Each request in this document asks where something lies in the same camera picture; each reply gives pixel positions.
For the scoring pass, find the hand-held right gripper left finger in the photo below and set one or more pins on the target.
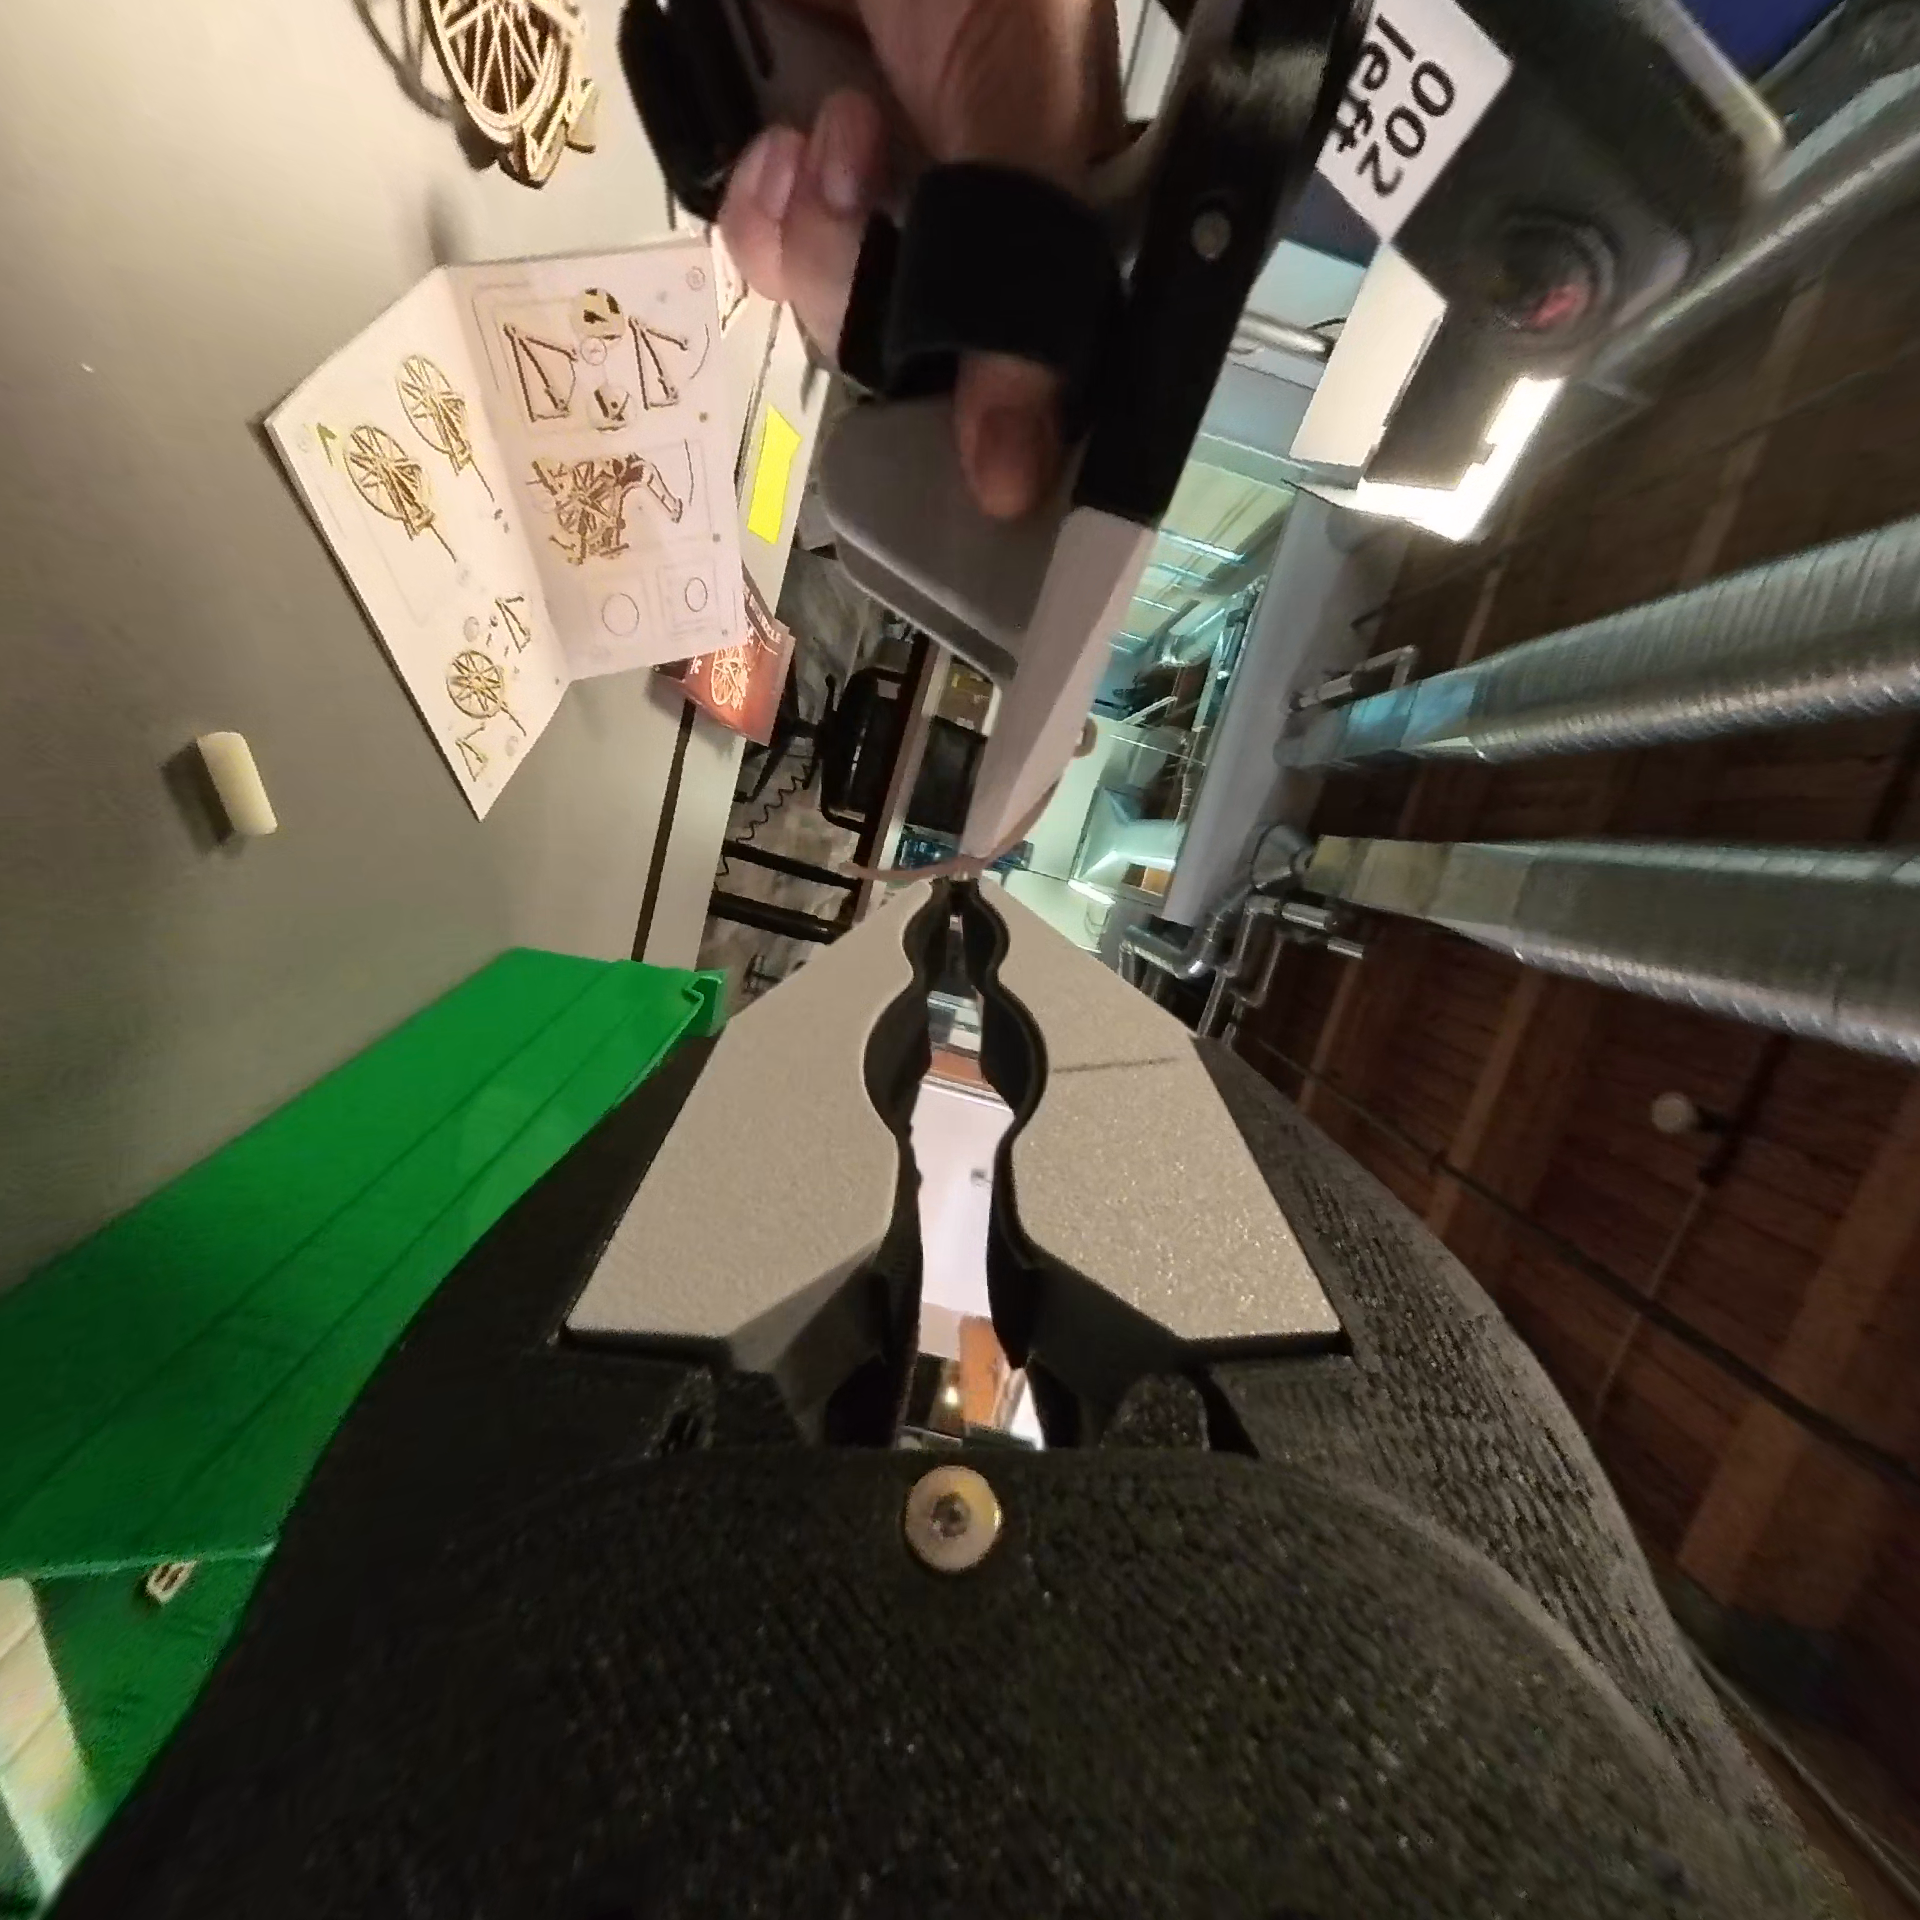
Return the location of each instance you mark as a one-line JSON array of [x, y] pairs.
[[721, 1201]]

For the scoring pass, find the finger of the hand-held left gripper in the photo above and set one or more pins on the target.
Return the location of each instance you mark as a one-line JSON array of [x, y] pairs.
[[1073, 644]]

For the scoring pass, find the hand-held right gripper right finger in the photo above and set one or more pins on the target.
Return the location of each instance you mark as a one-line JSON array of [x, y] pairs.
[[1171, 1201]]

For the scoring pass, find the wooden arc part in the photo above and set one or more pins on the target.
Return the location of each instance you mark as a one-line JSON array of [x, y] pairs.
[[901, 870]]

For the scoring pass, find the dark model kit box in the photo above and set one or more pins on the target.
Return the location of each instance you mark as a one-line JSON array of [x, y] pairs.
[[726, 675]]

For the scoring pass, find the wooden bicycle model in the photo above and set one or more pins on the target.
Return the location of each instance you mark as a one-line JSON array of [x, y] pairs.
[[493, 76]]

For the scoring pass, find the person's left hand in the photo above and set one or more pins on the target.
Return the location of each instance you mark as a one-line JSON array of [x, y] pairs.
[[974, 76]]

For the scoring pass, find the black office chair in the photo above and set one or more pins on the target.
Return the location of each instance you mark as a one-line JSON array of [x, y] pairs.
[[861, 734]]

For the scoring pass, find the yellow sticky note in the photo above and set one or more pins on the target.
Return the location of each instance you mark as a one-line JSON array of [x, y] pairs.
[[772, 473]]

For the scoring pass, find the green plastic bin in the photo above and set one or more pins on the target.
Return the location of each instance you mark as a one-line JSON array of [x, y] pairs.
[[299, 1275]]

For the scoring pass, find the white instruction booklet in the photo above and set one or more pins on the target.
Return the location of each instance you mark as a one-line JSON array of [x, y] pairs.
[[493, 523]]

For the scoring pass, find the white wax cylinder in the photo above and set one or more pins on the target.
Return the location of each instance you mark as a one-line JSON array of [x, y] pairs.
[[235, 782]]

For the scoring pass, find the small wooden part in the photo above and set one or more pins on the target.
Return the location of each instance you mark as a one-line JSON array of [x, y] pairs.
[[168, 1579]]

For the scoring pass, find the round silver ceiling duct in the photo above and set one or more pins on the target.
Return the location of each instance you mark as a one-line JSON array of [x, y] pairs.
[[1651, 662]]

